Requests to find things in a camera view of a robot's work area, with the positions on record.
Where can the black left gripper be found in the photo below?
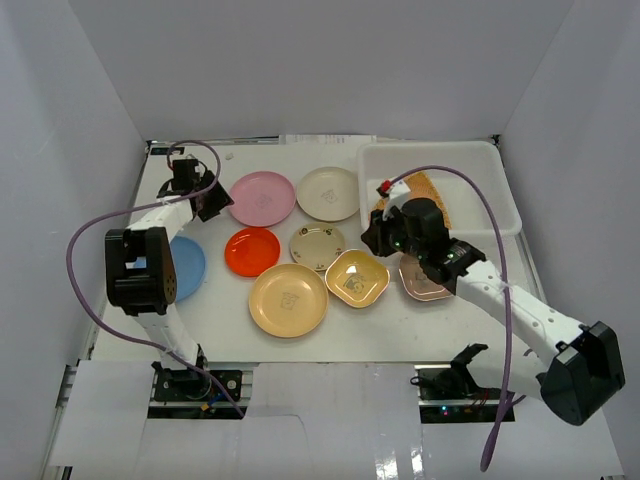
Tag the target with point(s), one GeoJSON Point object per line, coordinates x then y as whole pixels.
{"type": "Point", "coordinates": [213, 201]}

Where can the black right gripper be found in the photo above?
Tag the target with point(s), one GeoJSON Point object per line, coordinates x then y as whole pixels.
{"type": "Point", "coordinates": [375, 234]}

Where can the pink round plate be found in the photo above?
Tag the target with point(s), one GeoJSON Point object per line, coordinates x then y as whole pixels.
{"type": "Point", "coordinates": [262, 199]}

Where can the cream white round plate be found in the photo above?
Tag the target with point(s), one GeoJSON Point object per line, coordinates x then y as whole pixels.
{"type": "Point", "coordinates": [328, 194]}

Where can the woven bamboo fan tray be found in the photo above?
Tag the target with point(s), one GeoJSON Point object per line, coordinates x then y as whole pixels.
{"type": "Point", "coordinates": [422, 187]}

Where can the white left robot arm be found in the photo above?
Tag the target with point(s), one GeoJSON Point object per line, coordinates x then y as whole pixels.
{"type": "Point", "coordinates": [141, 277]}

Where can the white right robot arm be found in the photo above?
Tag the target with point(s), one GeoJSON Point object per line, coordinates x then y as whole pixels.
{"type": "Point", "coordinates": [582, 364]}

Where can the white plastic bin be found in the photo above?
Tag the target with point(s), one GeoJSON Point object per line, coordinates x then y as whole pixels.
{"type": "Point", "coordinates": [479, 160]}

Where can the yellow square panda dish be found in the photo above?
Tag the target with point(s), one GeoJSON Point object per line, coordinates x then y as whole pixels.
{"type": "Point", "coordinates": [357, 278]}

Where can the orange round plate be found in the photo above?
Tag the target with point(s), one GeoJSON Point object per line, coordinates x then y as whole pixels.
{"type": "Point", "coordinates": [251, 251]}

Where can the blue round plate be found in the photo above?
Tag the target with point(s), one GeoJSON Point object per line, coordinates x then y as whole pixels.
{"type": "Point", "coordinates": [190, 264]}

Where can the brown square panda dish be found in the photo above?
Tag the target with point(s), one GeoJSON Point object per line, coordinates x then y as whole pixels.
{"type": "Point", "coordinates": [416, 284]}

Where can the beige patterned small plate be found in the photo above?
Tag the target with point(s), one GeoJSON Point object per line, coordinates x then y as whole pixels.
{"type": "Point", "coordinates": [316, 245]}

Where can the yellow round bear plate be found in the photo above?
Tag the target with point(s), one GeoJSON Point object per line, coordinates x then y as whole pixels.
{"type": "Point", "coordinates": [288, 301]}

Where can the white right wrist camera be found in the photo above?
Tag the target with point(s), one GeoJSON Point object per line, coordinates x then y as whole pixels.
{"type": "Point", "coordinates": [393, 194]}

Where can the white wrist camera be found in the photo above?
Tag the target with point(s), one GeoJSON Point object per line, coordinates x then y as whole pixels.
{"type": "Point", "coordinates": [393, 194]}
{"type": "Point", "coordinates": [176, 154]}

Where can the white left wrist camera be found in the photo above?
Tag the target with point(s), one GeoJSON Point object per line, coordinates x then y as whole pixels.
{"type": "Point", "coordinates": [176, 154]}

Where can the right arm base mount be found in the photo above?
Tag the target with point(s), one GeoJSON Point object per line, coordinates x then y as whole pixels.
{"type": "Point", "coordinates": [447, 394]}

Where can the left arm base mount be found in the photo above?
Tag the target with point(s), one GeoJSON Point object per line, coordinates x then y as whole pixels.
{"type": "Point", "coordinates": [187, 395]}

